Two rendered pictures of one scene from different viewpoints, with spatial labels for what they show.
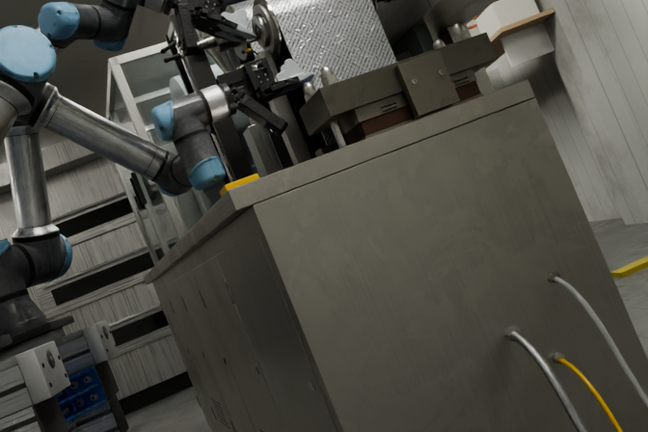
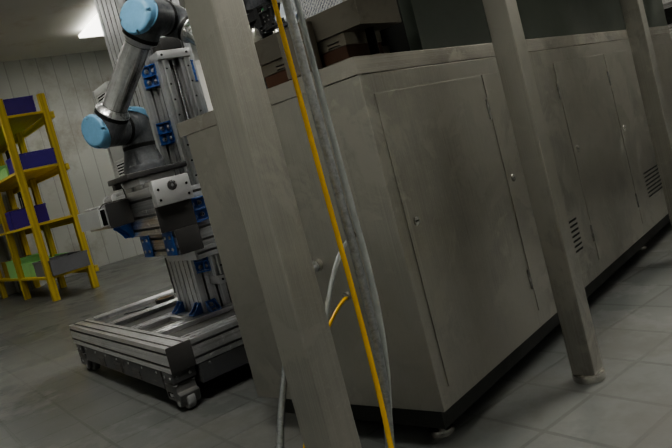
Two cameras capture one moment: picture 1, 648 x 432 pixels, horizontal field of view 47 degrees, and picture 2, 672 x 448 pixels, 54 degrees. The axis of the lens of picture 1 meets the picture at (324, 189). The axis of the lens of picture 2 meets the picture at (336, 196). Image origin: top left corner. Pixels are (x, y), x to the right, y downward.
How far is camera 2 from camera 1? 1.82 m
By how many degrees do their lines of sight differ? 62
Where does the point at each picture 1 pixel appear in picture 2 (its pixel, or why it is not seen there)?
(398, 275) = not seen: hidden behind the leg
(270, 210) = (193, 141)
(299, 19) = not seen: outside the picture
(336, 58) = not seen: outside the picture
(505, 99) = (332, 75)
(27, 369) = (151, 190)
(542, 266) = not seen: hidden behind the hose
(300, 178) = (206, 123)
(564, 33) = not seen: outside the picture
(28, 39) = (135, 7)
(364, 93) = (262, 55)
